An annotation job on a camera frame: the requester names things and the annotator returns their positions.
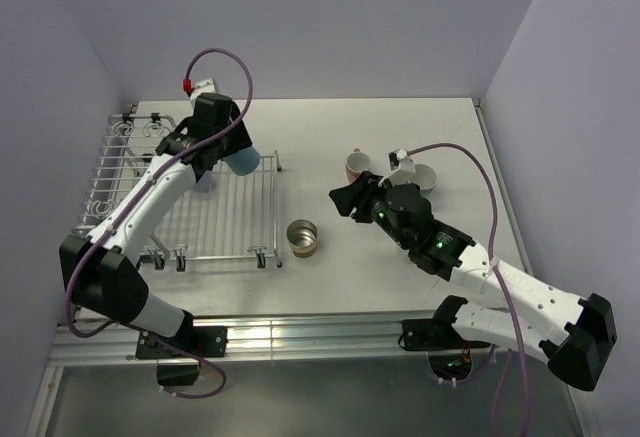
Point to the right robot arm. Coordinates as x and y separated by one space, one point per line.
572 335

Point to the steel cup brown base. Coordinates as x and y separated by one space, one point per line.
302 238

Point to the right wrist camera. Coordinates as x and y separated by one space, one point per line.
402 169

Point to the aluminium rail frame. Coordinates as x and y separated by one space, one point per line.
313 346

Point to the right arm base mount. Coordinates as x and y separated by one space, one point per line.
452 361

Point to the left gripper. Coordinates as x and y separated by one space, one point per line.
239 137

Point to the pink mug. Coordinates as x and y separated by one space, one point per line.
356 163

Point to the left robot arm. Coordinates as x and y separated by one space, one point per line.
100 269

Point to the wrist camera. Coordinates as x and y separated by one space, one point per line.
402 169
194 89

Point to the lilac cup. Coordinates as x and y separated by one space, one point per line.
205 184

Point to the blue mug with handle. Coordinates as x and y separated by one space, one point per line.
425 178

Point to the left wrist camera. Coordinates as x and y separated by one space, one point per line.
194 89

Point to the metal wire dish rack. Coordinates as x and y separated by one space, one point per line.
237 220

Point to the blue cup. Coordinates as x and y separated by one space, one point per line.
243 162

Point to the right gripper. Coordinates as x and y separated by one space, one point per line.
358 194

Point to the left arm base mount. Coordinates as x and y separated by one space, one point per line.
179 365

